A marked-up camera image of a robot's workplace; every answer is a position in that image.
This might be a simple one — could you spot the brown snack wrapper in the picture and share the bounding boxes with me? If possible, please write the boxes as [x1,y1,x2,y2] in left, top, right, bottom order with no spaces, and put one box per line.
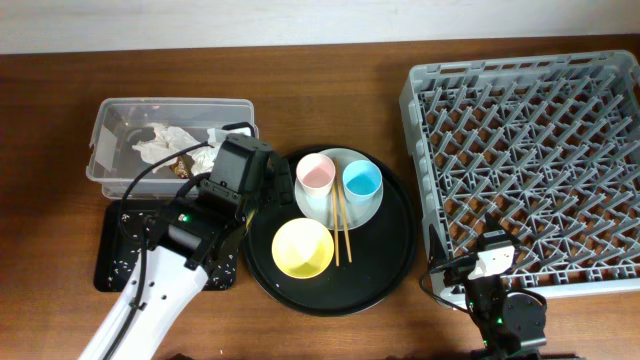
[169,156,193,179]

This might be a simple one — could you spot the food scraps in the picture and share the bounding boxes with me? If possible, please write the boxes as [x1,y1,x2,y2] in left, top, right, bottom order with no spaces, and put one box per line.
[93,210,238,292]

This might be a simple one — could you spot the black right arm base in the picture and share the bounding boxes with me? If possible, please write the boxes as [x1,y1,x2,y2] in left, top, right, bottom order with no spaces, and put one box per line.
[482,291,547,359]

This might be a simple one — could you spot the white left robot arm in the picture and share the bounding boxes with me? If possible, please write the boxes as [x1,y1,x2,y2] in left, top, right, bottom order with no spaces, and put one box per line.
[81,133,293,359]

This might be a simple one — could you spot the grey plate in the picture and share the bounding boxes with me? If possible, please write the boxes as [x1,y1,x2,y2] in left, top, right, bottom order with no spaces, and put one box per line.
[295,148,384,230]

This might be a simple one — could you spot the black rectangular tray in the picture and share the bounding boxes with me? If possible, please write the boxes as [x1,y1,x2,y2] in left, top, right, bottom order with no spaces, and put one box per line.
[94,198,241,293]

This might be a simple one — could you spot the clear plastic waste bin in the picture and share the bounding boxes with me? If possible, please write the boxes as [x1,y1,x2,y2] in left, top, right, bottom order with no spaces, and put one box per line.
[86,97,259,199]

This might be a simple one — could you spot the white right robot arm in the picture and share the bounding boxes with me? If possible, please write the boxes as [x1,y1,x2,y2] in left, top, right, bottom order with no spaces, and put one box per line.
[429,213,521,358]

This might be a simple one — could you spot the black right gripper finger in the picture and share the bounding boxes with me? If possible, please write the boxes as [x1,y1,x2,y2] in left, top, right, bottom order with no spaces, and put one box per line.
[484,213,506,235]
[428,225,447,265]

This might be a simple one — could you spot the white tissue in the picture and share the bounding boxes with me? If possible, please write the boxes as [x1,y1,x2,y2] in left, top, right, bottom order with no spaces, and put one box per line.
[132,123,221,175]

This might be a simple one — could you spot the pink cup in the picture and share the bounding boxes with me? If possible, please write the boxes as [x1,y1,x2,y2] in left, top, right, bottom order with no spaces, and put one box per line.
[296,153,336,198]

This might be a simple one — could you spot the yellow bowl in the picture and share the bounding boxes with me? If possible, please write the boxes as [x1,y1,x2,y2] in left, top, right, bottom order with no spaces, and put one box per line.
[271,218,335,279]

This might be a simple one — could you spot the grey dishwasher rack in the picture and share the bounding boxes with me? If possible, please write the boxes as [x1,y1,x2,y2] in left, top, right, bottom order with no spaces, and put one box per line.
[399,50,639,298]

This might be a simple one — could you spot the wooden chopstick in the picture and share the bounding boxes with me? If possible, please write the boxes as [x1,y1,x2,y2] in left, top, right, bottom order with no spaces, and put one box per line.
[333,158,353,263]
[331,181,340,267]

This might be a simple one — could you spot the blue cup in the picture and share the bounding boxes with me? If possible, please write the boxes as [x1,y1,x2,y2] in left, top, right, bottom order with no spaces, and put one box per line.
[342,160,382,204]

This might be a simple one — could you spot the black round tray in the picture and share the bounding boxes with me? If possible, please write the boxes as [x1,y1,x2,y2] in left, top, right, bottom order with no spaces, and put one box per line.
[242,148,419,316]

